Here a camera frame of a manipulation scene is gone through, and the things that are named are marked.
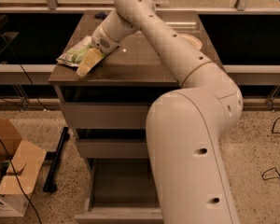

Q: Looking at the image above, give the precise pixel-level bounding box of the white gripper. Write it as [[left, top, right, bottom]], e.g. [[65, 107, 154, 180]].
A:
[[77, 25, 119, 77]]

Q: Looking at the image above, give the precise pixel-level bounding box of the green jalapeno chip bag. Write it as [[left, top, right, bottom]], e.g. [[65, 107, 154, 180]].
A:
[[56, 35, 91, 67]]

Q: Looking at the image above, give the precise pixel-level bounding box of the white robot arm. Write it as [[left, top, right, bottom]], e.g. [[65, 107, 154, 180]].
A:
[[77, 0, 243, 224]]

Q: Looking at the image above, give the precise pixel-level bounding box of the grey drawer cabinet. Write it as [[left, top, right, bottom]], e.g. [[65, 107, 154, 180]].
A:
[[48, 9, 228, 224]]

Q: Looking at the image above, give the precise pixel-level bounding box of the grey top drawer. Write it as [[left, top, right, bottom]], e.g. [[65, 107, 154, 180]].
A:
[[61, 103, 148, 129]]

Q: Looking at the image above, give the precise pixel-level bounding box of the grey open bottom drawer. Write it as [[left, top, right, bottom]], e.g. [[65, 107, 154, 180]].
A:
[[75, 159, 163, 224]]

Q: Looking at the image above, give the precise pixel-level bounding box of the dark blue snack packet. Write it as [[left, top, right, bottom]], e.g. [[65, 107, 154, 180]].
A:
[[94, 12, 108, 20]]

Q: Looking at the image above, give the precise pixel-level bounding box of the white long bench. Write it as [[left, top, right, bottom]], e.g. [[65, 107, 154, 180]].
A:
[[0, 63, 280, 86]]

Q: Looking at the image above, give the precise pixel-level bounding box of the white paper bowl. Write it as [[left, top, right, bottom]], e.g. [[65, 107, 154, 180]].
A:
[[181, 34, 203, 50]]

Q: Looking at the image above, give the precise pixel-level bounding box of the black metal bar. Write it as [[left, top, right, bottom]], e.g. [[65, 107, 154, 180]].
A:
[[43, 127, 70, 193]]

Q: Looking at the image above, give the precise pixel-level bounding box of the brown cardboard box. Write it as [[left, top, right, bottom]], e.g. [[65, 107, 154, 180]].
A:
[[0, 119, 47, 217]]

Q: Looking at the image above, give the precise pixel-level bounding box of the black cable left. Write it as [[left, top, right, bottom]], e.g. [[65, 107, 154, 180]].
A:
[[0, 31, 50, 224]]

